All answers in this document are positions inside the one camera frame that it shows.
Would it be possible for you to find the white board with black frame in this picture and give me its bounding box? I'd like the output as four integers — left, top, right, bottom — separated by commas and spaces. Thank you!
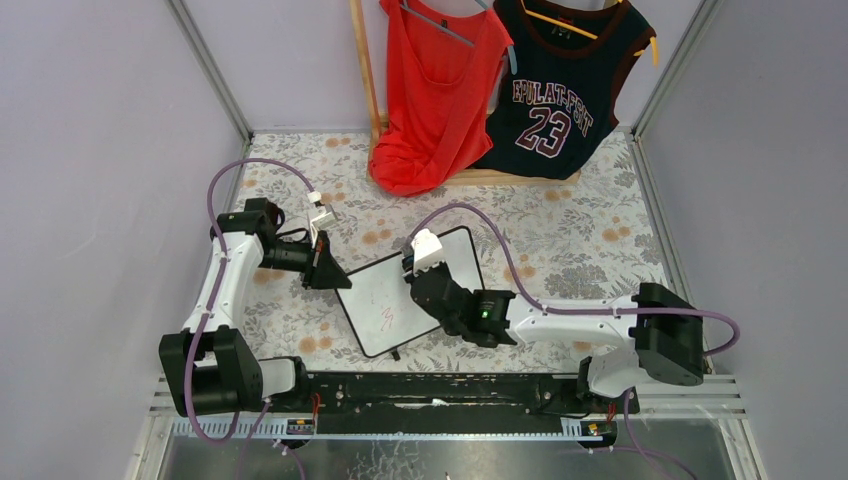
336, 226, 484, 358

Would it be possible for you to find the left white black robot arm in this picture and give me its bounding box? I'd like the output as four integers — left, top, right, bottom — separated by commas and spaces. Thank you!
158, 192, 352, 417

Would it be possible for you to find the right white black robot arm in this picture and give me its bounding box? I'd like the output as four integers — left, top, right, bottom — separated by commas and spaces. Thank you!
403, 262, 704, 398

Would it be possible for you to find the wooden clothes rack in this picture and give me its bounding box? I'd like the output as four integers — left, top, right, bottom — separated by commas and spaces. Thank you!
349, 0, 581, 186

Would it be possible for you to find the floral tablecloth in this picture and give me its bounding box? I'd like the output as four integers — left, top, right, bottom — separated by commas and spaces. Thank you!
188, 131, 684, 376

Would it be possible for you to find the red tank top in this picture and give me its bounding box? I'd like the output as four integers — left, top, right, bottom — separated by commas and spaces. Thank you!
371, 1, 513, 197

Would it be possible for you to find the dark basketball jersey number 23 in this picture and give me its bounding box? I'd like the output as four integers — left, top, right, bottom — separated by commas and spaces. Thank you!
475, 1, 656, 180

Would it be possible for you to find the grey clothes hanger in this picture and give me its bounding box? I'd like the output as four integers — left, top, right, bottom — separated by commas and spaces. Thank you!
400, 0, 518, 74

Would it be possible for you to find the yellow clothes hanger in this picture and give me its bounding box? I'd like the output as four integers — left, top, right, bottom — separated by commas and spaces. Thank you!
520, 0, 660, 68

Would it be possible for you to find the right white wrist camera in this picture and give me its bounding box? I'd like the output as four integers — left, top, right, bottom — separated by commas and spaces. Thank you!
411, 228, 445, 274

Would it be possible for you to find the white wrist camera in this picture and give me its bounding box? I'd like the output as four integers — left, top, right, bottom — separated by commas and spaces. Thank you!
411, 228, 445, 274
307, 191, 338, 237

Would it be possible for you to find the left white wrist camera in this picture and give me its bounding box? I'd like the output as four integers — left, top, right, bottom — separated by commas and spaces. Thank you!
307, 191, 338, 237

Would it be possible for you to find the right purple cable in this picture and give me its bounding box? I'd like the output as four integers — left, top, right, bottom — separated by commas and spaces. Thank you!
407, 202, 742, 358

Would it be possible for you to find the purple cable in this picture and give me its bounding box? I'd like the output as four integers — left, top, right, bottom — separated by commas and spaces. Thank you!
407, 202, 742, 358
183, 158, 323, 480

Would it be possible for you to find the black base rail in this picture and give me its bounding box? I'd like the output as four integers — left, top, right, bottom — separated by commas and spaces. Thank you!
272, 372, 640, 436

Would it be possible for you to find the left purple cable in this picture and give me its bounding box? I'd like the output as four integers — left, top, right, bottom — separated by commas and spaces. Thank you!
183, 158, 323, 480

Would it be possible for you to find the white slotted cable duct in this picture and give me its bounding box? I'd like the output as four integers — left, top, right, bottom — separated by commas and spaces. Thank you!
172, 414, 605, 443

